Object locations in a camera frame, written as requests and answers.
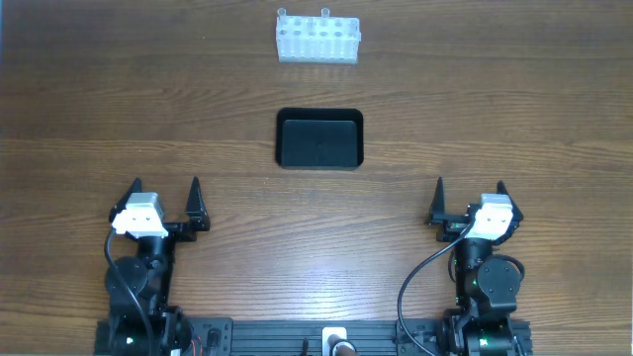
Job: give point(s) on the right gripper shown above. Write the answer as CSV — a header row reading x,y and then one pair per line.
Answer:
x,y
451,227

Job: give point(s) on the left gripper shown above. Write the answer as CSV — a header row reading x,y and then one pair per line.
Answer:
x,y
183,231

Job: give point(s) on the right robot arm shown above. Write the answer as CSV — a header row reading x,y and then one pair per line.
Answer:
x,y
494,282

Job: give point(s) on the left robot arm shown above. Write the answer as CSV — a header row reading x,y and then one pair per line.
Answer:
x,y
131,282

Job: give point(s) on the black tray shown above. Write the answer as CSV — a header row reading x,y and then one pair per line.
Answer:
x,y
319,143

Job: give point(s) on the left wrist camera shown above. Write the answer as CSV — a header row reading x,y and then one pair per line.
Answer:
x,y
141,217

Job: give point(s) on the mounting rail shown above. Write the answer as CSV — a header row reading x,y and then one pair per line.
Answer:
x,y
277,338

